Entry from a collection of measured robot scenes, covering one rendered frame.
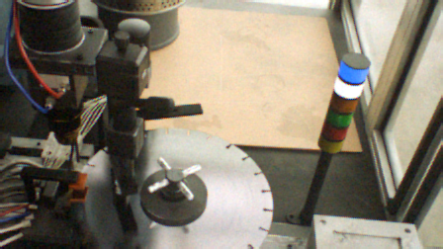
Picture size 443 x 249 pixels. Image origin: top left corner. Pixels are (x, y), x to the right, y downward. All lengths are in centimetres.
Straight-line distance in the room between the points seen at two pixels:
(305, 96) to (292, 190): 33
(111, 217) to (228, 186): 20
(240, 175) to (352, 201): 36
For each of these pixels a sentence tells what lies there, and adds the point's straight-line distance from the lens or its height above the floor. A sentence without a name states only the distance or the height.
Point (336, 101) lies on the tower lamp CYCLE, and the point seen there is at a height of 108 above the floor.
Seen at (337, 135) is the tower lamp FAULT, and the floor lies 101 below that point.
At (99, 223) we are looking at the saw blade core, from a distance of 89.
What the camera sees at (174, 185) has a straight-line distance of 87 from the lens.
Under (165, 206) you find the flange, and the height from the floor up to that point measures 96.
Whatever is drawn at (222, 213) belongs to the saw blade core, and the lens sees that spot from 90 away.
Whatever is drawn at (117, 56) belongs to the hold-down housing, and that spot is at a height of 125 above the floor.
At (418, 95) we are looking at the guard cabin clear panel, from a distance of 118.
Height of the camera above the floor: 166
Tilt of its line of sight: 43 degrees down
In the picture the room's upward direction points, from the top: 7 degrees clockwise
